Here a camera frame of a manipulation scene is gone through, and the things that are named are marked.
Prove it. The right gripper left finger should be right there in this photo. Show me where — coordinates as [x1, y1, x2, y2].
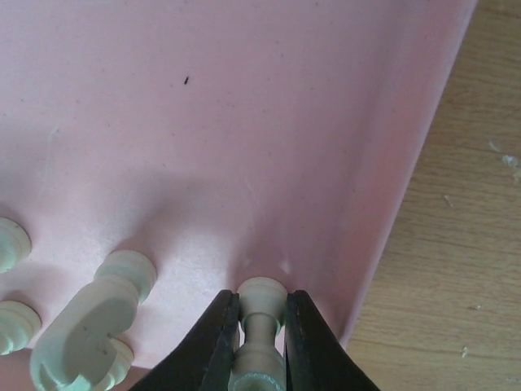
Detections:
[131, 290, 239, 391]

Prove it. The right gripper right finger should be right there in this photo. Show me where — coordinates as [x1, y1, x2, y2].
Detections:
[284, 290, 379, 391]

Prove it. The white rook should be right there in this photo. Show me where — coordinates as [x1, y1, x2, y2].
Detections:
[228, 277, 287, 390]

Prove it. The white knight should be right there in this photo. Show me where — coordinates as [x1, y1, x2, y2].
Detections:
[29, 250, 157, 390]

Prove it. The white pawn piece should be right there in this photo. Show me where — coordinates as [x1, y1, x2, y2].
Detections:
[1, 301, 42, 356]

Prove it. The white bishop piece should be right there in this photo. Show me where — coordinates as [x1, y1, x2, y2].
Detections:
[0, 217, 32, 273]

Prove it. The pink plastic tray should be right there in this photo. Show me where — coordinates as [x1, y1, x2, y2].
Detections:
[1, 1, 475, 367]

